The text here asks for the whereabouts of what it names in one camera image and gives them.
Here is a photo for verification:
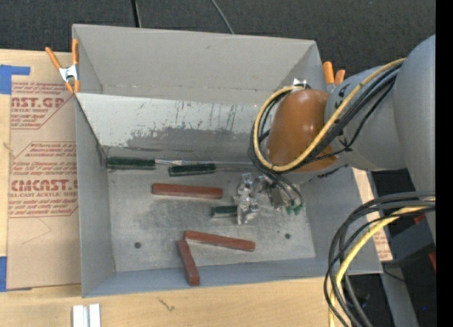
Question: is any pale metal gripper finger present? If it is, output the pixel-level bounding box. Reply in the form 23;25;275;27
239;173;257;195
233;195;260;226

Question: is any dark green flat block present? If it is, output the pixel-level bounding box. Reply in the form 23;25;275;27
168;163;217;178
210;205;240;218
105;156;157;171

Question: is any red-brown flat block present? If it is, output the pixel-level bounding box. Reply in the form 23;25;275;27
184;229;257;253
151;183;224;200
176;239;201;287

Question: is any grey metal bin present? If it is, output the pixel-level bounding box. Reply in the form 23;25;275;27
71;23;384;299

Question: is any brown cardboard board red print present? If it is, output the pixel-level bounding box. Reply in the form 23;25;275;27
0;48;83;293

